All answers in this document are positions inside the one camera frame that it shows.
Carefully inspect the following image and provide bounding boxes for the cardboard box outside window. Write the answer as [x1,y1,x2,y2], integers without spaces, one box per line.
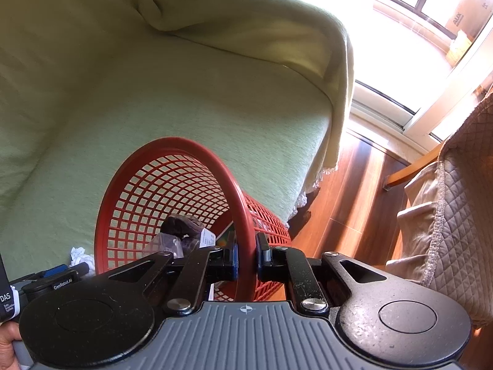
[445,0,492,42]

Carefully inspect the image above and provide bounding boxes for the white green medicine box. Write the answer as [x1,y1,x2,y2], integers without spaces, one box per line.
[199,228,216,248]

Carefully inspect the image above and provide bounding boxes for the clear plastic case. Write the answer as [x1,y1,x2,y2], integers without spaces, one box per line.
[143,232,184,258]

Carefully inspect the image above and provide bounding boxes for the red plastic mesh basket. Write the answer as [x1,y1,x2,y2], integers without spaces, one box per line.
[94,137,291,302]

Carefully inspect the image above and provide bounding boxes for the person left hand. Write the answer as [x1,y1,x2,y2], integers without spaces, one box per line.
[0,322,22,370]

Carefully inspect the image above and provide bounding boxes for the beige quilted covered chair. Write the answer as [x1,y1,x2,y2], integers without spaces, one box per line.
[385,94,492,328]

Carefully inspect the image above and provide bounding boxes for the white tissue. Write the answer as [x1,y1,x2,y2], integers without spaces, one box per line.
[70,247,95,277]

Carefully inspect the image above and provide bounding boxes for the green covered sofa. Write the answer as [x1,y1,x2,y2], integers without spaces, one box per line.
[1,0,353,278]

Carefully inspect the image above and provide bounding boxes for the dark purple scrunchie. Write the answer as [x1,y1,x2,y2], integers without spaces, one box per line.
[160,215,205,253]

